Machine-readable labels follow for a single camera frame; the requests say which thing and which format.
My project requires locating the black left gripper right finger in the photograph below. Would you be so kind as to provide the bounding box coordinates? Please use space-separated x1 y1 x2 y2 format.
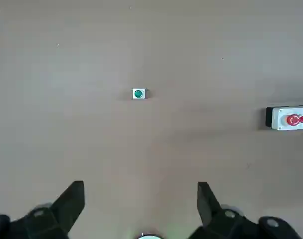
188 181 303 239

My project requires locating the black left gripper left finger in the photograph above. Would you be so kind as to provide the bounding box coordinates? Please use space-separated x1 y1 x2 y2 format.
0 180 85 239

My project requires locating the green push button switch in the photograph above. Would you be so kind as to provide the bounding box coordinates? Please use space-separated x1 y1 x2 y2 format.
131 88 148 100

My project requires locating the grey multi-button control box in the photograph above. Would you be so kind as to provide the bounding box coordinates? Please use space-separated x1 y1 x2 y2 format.
265 105 303 131

